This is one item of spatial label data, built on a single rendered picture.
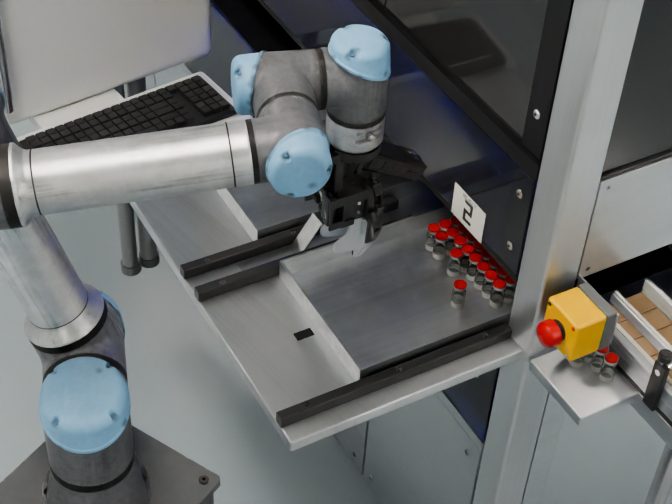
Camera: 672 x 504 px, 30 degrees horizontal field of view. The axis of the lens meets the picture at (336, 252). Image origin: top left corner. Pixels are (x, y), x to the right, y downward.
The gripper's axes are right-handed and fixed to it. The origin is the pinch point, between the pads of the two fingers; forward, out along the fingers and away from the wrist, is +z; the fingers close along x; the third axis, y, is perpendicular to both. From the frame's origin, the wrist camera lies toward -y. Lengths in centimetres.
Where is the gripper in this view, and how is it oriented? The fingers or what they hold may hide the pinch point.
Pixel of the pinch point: (359, 246)
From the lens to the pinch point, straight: 176.0
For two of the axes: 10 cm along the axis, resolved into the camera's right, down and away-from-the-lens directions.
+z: -0.5, 7.3, 6.9
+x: 4.9, 6.2, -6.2
